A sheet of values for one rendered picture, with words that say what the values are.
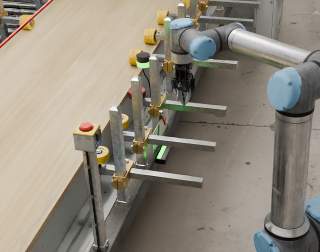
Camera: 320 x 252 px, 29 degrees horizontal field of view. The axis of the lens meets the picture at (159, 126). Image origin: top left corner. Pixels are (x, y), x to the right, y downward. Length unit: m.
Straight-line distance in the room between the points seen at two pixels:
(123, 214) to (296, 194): 0.75
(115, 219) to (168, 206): 1.16
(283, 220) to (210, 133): 2.14
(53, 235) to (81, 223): 0.18
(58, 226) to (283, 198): 0.90
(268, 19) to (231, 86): 0.65
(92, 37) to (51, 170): 1.19
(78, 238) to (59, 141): 0.39
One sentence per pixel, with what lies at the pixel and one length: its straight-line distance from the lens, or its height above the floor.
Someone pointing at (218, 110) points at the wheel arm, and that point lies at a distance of 2.79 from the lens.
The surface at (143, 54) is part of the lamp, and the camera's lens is 2.72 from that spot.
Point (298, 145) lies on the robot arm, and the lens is 1.93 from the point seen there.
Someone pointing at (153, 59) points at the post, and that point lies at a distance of 2.69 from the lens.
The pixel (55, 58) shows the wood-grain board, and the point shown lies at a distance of 3.24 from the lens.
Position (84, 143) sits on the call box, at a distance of 2.02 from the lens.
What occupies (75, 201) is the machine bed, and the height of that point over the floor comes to 0.69.
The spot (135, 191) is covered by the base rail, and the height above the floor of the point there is 0.70.
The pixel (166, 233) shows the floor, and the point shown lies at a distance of 3.42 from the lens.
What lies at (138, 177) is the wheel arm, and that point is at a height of 0.82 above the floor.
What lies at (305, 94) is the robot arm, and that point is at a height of 1.40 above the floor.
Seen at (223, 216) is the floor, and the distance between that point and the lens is 3.52.
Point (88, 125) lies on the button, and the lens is 2.02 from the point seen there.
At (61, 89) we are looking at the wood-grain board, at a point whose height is 0.90.
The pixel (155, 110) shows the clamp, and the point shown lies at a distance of 2.78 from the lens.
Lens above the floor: 2.30
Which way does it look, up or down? 33 degrees down
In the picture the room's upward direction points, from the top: 3 degrees counter-clockwise
